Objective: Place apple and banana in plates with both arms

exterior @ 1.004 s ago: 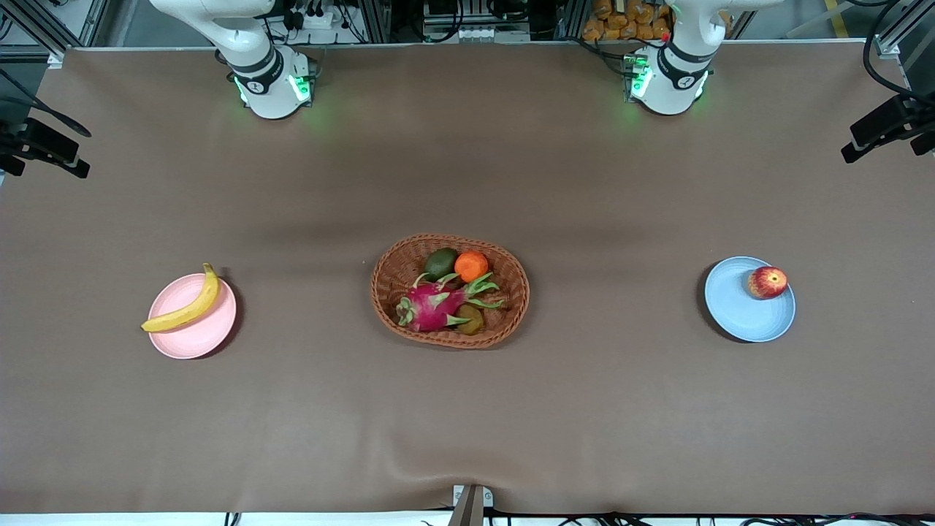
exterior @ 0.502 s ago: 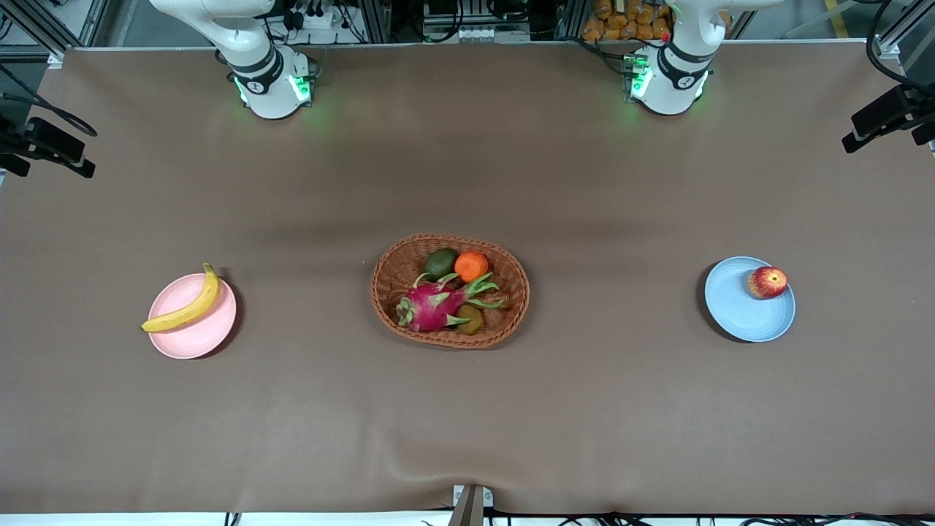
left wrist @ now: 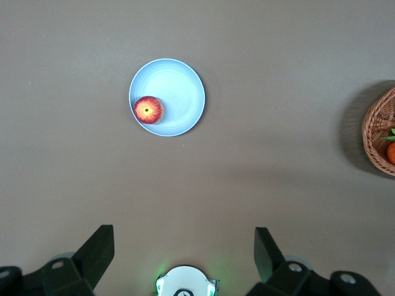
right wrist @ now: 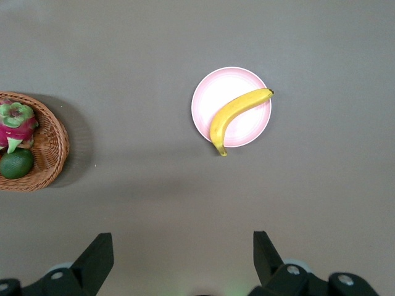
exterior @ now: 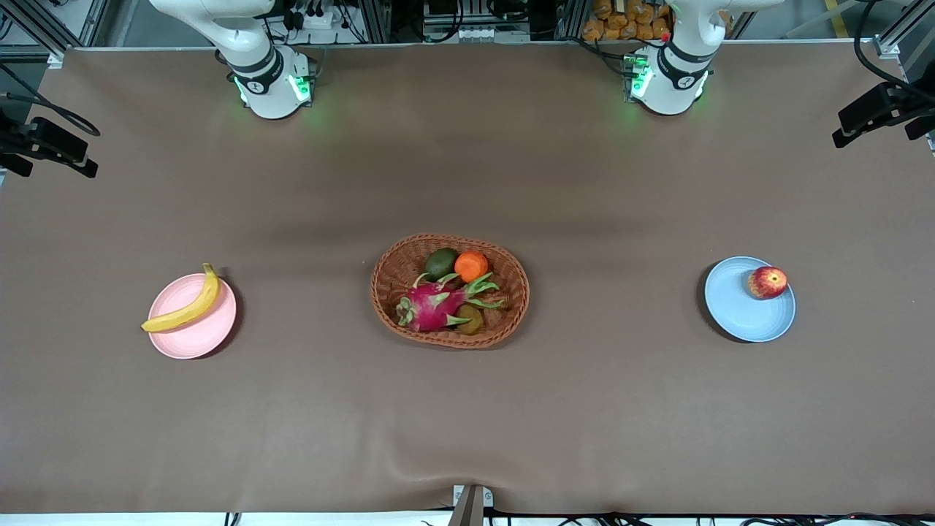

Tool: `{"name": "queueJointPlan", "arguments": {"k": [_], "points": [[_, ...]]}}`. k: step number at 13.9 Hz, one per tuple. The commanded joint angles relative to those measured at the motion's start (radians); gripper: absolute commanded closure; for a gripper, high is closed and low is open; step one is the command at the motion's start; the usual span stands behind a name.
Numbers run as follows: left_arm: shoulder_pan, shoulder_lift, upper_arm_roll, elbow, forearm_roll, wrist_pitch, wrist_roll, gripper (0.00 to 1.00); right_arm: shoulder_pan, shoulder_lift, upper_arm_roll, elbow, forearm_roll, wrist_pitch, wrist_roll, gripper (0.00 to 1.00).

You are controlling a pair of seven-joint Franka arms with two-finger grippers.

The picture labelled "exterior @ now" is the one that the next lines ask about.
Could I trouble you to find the orange fruit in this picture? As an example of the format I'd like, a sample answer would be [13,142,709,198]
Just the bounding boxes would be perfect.
[454,250,489,283]

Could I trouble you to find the white power strip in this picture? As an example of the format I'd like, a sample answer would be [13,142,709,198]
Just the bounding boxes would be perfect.
[289,6,353,31]

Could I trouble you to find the aluminium frame profile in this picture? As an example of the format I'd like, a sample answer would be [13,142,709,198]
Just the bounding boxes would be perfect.
[0,0,110,59]
[873,0,935,59]

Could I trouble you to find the red yellow apple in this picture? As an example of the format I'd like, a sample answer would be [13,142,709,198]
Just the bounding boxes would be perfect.
[748,266,789,300]

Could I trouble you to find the yellow banana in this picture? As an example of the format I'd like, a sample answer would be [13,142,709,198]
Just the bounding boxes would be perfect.
[141,263,221,334]

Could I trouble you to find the black electronics rack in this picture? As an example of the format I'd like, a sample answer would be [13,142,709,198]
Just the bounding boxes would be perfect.
[422,0,532,43]

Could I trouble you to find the pink round plate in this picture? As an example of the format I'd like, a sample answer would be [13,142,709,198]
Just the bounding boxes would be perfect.
[148,273,237,360]

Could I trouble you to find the orange yellow snack pile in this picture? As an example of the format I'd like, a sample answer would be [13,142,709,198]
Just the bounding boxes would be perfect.
[582,0,671,42]

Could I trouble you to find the green avocado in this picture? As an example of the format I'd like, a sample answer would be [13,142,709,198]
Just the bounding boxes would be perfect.
[424,248,459,281]

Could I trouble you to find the pink dragon fruit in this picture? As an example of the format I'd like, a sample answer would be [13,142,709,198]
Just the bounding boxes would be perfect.
[395,272,506,333]

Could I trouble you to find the brown wicker basket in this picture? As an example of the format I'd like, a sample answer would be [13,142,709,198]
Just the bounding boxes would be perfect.
[370,233,530,349]

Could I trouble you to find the light blue round plate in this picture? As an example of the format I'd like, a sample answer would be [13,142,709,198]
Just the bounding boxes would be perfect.
[704,256,796,343]

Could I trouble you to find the brown table cloth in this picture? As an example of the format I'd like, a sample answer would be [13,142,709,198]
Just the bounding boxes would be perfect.
[0,40,935,516]

